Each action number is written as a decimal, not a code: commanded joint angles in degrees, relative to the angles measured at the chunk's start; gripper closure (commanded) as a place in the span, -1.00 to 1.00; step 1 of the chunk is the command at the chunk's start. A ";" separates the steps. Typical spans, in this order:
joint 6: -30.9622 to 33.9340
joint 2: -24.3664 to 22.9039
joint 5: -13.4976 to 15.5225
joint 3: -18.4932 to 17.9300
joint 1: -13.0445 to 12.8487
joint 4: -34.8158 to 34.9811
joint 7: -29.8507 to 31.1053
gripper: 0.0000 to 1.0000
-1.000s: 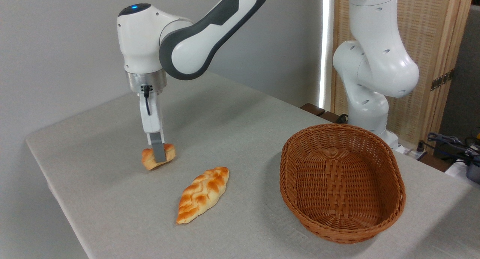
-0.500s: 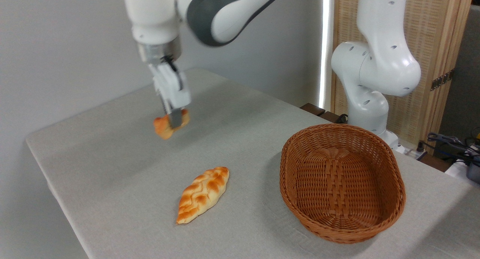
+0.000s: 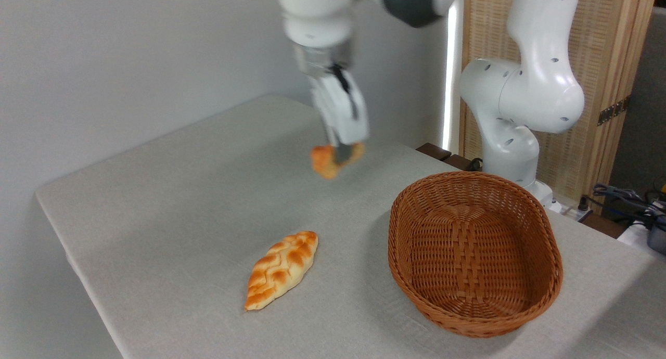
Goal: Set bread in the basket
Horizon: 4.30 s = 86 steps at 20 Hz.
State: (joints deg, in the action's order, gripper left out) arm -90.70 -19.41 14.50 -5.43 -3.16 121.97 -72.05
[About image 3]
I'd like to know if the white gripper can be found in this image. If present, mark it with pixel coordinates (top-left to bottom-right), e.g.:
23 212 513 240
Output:
310 68 370 165

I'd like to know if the round orange bread bun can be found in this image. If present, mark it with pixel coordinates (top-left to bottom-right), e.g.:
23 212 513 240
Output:
311 143 365 181

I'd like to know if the long braided bread loaf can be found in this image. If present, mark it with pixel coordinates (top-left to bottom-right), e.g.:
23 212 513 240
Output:
245 231 318 311

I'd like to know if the brown oval wicker basket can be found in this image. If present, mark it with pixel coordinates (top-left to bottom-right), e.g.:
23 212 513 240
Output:
388 171 564 339

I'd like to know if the dark brown wooden furniture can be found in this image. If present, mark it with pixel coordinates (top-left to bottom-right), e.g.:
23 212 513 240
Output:
416 143 483 172

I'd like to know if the grey tablecloth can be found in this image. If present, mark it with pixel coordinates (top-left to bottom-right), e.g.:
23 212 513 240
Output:
35 94 666 359

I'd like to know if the dark metal screen hinge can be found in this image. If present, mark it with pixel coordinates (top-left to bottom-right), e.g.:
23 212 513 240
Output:
597 95 632 126

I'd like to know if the grey box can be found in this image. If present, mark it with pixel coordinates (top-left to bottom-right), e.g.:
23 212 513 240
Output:
648 226 666 254

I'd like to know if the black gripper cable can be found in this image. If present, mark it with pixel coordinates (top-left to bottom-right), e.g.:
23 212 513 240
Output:
330 63 361 121

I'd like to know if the blue cable bundle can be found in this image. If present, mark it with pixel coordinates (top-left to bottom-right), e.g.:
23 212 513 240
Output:
592 184 666 229

